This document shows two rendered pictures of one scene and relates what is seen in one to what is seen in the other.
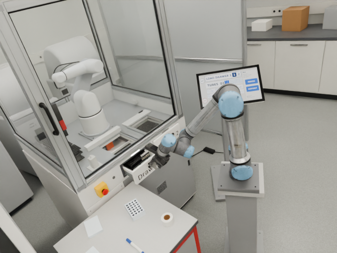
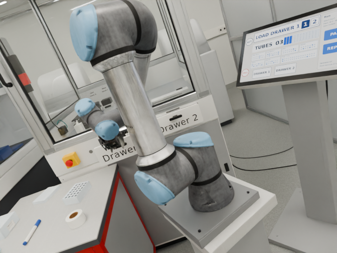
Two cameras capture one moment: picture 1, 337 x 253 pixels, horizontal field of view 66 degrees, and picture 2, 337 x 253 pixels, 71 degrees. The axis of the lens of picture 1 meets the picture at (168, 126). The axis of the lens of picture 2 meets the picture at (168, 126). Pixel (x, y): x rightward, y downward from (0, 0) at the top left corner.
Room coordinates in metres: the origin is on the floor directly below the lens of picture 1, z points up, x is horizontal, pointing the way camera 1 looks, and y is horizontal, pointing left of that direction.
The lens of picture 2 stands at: (0.72, -0.82, 1.30)
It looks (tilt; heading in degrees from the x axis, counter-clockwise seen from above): 19 degrees down; 44
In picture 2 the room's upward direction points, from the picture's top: 21 degrees counter-clockwise
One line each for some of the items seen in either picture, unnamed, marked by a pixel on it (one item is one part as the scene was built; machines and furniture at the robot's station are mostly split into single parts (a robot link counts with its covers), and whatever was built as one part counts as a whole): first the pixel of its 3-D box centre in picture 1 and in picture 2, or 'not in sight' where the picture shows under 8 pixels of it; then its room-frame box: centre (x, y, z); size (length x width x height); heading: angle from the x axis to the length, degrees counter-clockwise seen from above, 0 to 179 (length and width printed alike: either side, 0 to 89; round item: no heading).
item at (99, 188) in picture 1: (102, 190); (71, 160); (1.25, 0.50, 0.88); 0.07 x 0.05 x 0.07; 131
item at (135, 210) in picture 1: (134, 209); (77, 192); (1.12, 0.31, 0.78); 0.12 x 0.08 x 0.04; 26
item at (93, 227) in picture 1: (93, 226); (46, 194); (1.07, 0.56, 0.77); 0.13 x 0.09 x 0.02; 23
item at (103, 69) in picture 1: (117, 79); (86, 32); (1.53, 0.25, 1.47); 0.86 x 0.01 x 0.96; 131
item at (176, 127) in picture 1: (167, 137); (176, 120); (1.69, 0.02, 0.87); 0.29 x 0.02 x 0.11; 131
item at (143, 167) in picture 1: (149, 165); (123, 148); (1.39, 0.18, 0.87); 0.29 x 0.02 x 0.11; 131
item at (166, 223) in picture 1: (167, 219); (75, 219); (1.00, 0.11, 0.78); 0.07 x 0.07 x 0.04
